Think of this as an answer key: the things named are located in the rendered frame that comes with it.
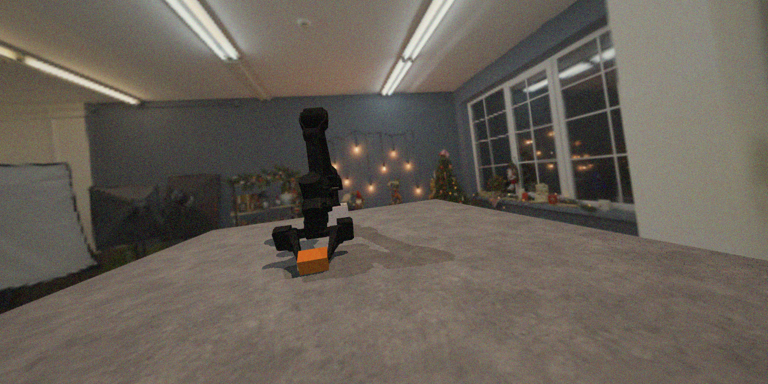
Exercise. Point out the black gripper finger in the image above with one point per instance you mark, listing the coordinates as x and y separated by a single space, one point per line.
335 238
292 242

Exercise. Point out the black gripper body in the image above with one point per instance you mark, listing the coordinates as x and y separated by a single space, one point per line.
313 229

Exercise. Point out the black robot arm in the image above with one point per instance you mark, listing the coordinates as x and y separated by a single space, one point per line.
317 190

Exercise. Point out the orange block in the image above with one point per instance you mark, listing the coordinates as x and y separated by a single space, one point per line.
313 260

